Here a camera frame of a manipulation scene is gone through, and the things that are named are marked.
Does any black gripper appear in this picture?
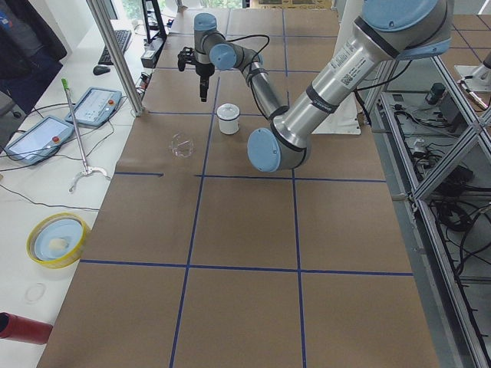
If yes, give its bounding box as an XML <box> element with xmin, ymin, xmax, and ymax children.
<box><xmin>196</xmin><ymin>63</ymin><xmax>213</xmax><ymax>102</ymax></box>

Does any white mug lid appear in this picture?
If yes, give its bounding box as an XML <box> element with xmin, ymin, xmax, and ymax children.
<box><xmin>216</xmin><ymin>103</ymin><xmax>240</xmax><ymax>121</ymax></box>

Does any clear plastic funnel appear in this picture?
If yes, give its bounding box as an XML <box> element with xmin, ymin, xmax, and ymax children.
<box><xmin>170</xmin><ymin>133</ymin><xmax>194</xmax><ymax>158</ymax></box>

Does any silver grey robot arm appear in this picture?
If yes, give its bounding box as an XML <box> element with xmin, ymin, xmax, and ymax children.
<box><xmin>178</xmin><ymin>0</ymin><xmax>454</xmax><ymax>173</ymax></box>

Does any white enamel mug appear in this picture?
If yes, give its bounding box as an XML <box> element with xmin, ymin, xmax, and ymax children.
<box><xmin>218</xmin><ymin>117</ymin><xmax>239</xmax><ymax>135</ymax></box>

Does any black keyboard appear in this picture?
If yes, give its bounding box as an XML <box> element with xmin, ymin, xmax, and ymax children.
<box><xmin>97</xmin><ymin>29</ymin><xmax>133</xmax><ymax>66</ymax></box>

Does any black computer mouse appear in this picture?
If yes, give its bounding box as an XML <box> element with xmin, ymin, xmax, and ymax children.
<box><xmin>93</xmin><ymin>65</ymin><xmax>110</xmax><ymax>76</ymax></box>

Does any far blue teach pendant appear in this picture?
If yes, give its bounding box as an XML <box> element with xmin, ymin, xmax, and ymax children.
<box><xmin>74</xmin><ymin>87</ymin><xmax>123</xmax><ymax>128</ymax></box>

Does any blue teach pendant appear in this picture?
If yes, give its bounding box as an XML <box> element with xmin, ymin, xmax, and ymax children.
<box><xmin>5</xmin><ymin>116</ymin><xmax>74</xmax><ymax>165</ymax></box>
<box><xmin>74</xmin><ymin>87</ymin><xmax>123</xmax><ymax>128</ymax></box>

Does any near blue teach pendant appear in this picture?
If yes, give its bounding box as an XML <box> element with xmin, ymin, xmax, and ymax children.
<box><xmin>5</xmin><ymin>116</ymin><xmax>74</xmax><ymax>165</ymax></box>

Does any person in dark clothes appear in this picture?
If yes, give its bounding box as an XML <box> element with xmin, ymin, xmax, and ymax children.
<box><xmin>1</xmin><ymin>1</ymin><xmax>68</xmax><ymax>113</ymax></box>

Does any light blue plate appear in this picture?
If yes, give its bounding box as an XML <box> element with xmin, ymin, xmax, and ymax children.
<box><xmin>34</xmin><ymin>218</ymin><xmax>84</xmax><ymax>261</ymax></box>

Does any clear round lid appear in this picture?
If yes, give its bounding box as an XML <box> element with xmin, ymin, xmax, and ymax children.
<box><xmin>24</xmin><ymin>283</ymin><xmax>46</xmax><ymax>304</ymax></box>

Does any red cylinder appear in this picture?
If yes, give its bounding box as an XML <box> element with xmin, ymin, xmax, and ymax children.
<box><xmin>1</xmin><ymin>312</ymin><xmax>53</xmax><ymax>345</ymax></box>

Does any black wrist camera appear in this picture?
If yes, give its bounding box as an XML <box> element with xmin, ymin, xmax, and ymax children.
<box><xmin>177</xmin><ymin>47</ymin><xmax>196</xmax><ymax>72</ymax></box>

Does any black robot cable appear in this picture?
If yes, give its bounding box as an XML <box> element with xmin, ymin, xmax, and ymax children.
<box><xmin>224</xmin><ymin>34</ymin><xmax>272</xmax><ymax>84</ymax></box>

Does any aluminium frame post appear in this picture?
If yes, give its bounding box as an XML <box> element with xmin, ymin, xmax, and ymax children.
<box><xmin>86</xmin><ymin>0</ymin><xmax>144</xmax><ymax>117</ymax></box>

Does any green handled reach grabber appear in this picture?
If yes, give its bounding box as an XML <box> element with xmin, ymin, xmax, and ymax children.
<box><xmin>61</xmin><ymin>78</ymin><xmax>111</xmax><ymax>193</ymax></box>

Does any aluminium side frame rail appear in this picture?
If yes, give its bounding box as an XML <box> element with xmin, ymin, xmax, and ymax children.
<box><xmin>364</xmin><ymin>48</ymin><xmax>490</xmax><ymax>367</ymax></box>

